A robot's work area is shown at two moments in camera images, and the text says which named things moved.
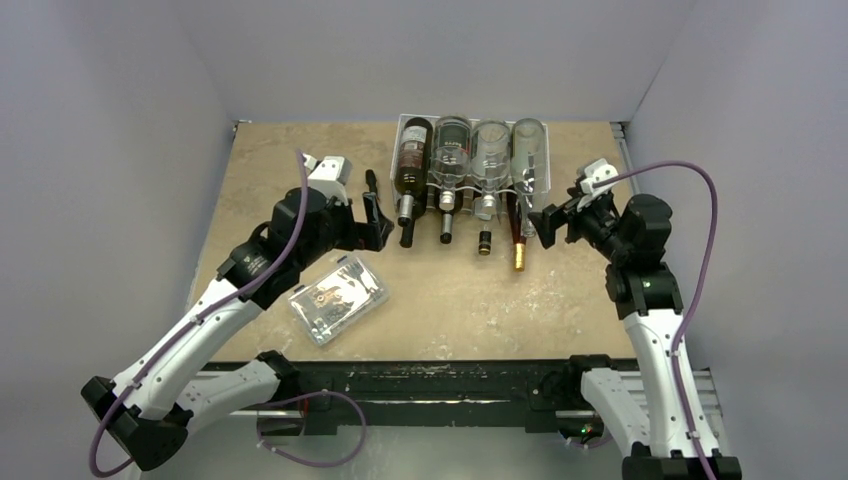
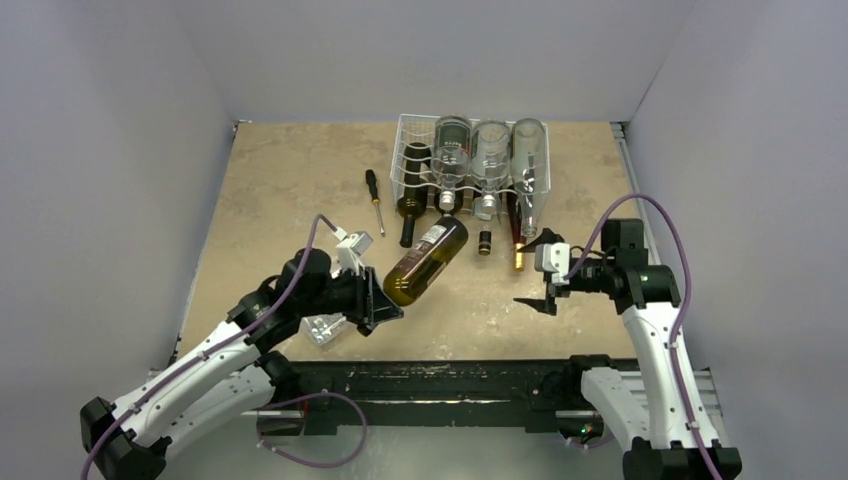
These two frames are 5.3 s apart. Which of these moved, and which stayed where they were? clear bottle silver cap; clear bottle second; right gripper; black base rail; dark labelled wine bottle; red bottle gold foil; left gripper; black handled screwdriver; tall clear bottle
Moved: right gripper; dark labelled wine bottle; left gripper
Stayed: clear bottle silver cap; tall clear bottle; black handled screwdriver; red bottle gold foil; black base rail; clear bottle second
